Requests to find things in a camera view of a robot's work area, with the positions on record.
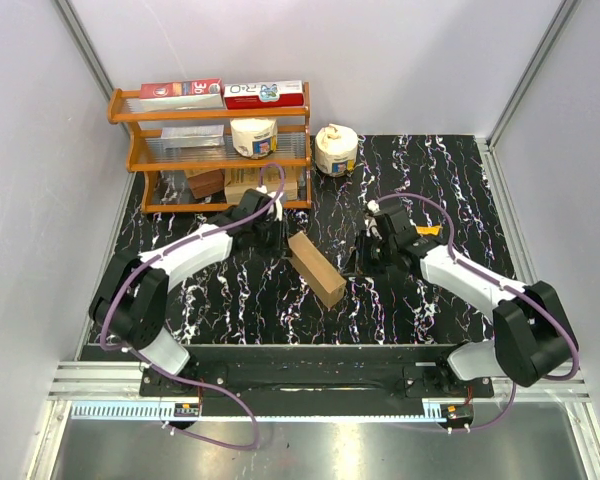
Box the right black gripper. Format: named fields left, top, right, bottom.
left=340, top=230, right=397, bottom=278

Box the brown cardboard express box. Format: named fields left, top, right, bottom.
left=288, top=232, right=346, bottom=308

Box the yellow utility knife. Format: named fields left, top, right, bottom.
left=416, top=225, right=442, bottom=236

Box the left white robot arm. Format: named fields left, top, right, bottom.
left=88, top=187, right=289, bottom=396

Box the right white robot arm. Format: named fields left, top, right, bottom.
left=349, top=201, right=579, bottom=396

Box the right small cardboard box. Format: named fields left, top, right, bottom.
left=264, top=167, right=302, bottom=201

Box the small cardboard box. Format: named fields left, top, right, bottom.
left=224, top=168, right=260, bottom=204
left=264, top=167, right=302, bottom=201

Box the middle small cardboard box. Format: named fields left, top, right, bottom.
left=224, top=168, right=260, bottom=204

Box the dark brown small box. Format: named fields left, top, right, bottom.
left=184, top=169, right=224, bottom=200

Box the red white toothpaste box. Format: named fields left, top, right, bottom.
left=224, top=80, right=304, bottom=110

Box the red silver toothpaste box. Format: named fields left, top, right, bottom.
left=139, top=78, right=224, bottom=112

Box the toilet paper roll on shelf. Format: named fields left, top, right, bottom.
left=230, top=118, right=278, bottom=159

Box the orange wooden shelf rack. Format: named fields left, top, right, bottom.
left=107, top=81, right=312, bottom=214

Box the toilet paper roll on table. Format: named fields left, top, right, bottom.
left=314, top=124, right=358, bottom=177

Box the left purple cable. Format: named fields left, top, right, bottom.
left=98, top=162, right=287, bottom=451

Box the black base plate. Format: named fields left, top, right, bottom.
left=139, top=343, right=496, bottom=419

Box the aluminium frame rail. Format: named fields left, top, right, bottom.
left=48, top=361, right=591, bottom=403

